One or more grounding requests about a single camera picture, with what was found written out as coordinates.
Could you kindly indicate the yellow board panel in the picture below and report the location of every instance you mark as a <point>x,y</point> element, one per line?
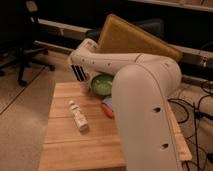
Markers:
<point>120,36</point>

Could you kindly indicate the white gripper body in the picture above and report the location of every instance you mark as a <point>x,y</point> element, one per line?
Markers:
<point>89,73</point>

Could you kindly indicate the orange marker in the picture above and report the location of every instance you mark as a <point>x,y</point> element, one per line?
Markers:
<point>109,113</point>

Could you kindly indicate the blue sponge block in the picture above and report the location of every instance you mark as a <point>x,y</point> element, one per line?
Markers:
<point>107,101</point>

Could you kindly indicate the black office chair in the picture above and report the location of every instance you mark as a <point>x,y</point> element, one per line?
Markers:
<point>17,35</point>

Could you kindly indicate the black striped eraser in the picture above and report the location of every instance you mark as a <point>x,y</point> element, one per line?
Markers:
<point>79,73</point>

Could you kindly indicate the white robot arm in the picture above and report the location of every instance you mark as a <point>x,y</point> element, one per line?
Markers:
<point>140,89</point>

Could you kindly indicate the green bowl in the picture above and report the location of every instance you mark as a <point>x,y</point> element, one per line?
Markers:
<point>102,84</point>

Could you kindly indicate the white small bottle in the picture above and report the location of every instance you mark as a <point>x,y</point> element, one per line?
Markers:
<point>79,118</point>

